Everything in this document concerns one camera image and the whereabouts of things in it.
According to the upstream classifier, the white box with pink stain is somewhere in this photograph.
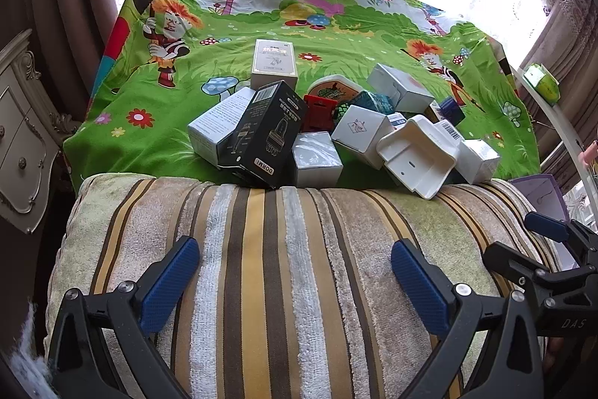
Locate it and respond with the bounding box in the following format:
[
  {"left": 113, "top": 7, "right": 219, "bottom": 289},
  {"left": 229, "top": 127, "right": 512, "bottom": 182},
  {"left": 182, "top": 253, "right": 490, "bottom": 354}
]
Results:
[{"left": 367, "top": 63, "right": 436, "bottom": 114}]

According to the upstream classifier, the plain pale cardboard box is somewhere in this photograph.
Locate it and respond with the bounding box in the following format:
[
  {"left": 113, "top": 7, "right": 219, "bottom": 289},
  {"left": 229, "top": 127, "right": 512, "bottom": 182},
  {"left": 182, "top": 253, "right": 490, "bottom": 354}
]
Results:
[{"left": 292, "top": 130, "right": 344, "bottom": 188}]

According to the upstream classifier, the purple cardboard box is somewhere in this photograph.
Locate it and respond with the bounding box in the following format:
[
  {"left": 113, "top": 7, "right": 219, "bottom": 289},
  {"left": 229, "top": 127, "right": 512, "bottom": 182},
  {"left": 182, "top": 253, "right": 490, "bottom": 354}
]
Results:
[{"left": 508, "top": 174, "right": 577, "bottom": 241}]

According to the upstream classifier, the white barcode medicine box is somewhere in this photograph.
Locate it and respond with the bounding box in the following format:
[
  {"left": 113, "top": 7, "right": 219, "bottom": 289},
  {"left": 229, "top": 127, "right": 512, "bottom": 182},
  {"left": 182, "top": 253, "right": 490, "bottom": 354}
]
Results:
[{"left": 434, "top": 121, "right": 468, "bottom": 142}]

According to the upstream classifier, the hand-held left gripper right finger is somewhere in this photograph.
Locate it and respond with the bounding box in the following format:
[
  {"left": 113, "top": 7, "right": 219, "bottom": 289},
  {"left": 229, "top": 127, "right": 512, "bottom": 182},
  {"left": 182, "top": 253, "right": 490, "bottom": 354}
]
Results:
[{"left": 391, "top": 239, "right": 546, "bottom": 399}]

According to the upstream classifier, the white curved desk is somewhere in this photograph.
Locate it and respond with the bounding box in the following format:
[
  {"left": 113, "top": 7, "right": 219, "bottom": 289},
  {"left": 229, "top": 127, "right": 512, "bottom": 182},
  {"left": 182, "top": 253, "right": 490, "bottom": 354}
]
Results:
[{"left": 511, "top": 62, "right": 598, "bottom": 222}]

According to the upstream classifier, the plain brown curtain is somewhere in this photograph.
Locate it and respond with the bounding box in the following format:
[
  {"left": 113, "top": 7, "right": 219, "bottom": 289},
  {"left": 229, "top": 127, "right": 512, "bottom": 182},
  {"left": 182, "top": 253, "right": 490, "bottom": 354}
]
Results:
[{"left": 19, "top": 0, "right": 122, "bottom": 129}]

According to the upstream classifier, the small white and blue box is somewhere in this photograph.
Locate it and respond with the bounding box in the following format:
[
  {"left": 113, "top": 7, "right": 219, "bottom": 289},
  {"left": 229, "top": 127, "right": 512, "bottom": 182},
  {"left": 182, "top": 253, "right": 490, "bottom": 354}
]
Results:
[{"left": 390, "top": 111, "right": 414, "bottom": 131}]

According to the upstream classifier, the white container with orange label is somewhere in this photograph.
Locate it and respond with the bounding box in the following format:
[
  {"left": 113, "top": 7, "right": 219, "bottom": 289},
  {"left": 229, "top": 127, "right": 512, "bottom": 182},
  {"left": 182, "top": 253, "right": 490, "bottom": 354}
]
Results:
[{"left": 306, "top": 74, "right": 365, "bottom": 107}]

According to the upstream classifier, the green tissue pack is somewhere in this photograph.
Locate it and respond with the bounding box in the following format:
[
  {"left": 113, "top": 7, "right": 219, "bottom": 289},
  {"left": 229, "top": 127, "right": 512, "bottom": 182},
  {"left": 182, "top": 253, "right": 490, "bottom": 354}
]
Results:
[{"left": 523, "top": 63, "right": 561, "bottom": 105}]

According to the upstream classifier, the beige tall printed box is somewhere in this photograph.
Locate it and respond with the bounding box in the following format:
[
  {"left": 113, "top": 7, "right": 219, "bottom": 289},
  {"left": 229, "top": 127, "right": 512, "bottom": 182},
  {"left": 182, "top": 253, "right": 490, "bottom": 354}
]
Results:
[{"left": 250, "top": 38, "right": 300, "bottom": 91}]

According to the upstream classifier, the black product box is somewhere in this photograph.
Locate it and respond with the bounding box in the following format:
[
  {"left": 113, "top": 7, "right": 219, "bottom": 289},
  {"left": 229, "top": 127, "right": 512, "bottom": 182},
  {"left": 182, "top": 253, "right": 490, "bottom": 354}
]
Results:
[{"left": 219, "top": 80, "right": 309, "bottom": 189}]

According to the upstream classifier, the plain white box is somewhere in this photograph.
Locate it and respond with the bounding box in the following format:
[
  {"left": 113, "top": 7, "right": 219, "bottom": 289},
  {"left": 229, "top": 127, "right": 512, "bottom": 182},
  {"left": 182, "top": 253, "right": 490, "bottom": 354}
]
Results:
[{"left": 453, "top": 138, "right": 502, "bottom": 185}]

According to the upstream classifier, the green printed blanket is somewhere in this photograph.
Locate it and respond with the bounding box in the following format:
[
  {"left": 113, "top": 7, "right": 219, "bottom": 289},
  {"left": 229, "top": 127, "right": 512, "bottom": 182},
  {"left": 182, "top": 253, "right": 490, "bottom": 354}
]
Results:
[{"left": 63, "top": 0, "right": 543, "bottom": 189}]

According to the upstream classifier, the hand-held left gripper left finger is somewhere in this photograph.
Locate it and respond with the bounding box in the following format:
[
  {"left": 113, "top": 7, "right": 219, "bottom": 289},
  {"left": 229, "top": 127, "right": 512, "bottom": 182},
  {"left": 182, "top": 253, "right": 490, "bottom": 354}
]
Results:
[{"left": 44, "top": 235, "right": 201, "bottom": 399}]

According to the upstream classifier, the white cube box with drawing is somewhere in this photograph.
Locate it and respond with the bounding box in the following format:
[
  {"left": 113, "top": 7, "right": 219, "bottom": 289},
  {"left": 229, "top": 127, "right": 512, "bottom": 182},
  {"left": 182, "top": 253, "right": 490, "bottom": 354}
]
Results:
[{"left": 331, "top": 104, "right": 395, "bottom": 171}]

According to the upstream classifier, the striped plush cushion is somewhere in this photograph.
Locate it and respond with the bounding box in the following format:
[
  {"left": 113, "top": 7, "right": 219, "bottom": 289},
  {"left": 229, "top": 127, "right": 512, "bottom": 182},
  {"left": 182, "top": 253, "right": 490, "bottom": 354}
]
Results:
[{"left": 44, "top": 172, "right": 575, "bottom": 399}]

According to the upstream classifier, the white ornate nightstand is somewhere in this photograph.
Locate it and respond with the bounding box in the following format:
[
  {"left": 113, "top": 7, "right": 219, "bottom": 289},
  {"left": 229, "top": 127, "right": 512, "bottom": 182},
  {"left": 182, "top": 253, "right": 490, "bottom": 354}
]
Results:
[{"left": 0, "top": 29, "right": 72, "bottom": 236}]

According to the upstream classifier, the white box with printed text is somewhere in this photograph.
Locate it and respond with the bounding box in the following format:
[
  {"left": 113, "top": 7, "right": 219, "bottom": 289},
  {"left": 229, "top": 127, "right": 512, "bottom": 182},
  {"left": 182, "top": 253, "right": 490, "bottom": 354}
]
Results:
[{"left": 188, "top": 88, "right": 257, "bottom": 163}]

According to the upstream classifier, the white plastic holder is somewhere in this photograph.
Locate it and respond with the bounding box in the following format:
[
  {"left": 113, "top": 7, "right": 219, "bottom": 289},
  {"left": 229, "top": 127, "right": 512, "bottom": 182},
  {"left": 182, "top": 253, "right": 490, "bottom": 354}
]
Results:
[{"left": 376, "top": 115, "right": 461, "bottom": 200}]

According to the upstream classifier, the brown patterned curtain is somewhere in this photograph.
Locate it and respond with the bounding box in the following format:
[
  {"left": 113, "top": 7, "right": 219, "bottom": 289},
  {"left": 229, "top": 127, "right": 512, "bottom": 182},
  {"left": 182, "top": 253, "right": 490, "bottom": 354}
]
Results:
[{"left": 518, "top": 0, "right": 598, "bottom": 175}]

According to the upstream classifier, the pink desk fan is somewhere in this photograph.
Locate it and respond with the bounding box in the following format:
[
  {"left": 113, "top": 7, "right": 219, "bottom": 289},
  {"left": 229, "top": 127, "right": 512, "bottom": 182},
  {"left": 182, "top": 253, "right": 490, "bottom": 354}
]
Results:
[{"left": 578, "top": 141, "right": 598, "bottom": 168}]

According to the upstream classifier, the dark blue small box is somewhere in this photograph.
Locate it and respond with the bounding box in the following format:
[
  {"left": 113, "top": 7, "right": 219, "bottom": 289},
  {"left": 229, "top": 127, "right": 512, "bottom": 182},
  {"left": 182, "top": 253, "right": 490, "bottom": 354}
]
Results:
[{"left": 437, "top": 96, "right": 466, "bottom": 126}]

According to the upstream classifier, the teal patterned box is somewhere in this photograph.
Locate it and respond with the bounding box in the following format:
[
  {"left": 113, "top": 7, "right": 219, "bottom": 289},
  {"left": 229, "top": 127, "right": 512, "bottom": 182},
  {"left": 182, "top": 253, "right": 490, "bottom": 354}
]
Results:
[{"left": 348, "top": 90, "right": 398, "bottom": 114}]

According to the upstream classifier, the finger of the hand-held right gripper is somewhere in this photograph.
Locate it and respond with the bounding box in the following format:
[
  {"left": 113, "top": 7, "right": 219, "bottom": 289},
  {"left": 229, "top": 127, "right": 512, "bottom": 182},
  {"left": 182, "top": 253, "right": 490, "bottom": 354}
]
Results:
[
  {"left": 483, "top": 241, "right": 590, "bottom": 316},
  {"left": 523, "top": 211, "right": 598, "bottom": 270}
]

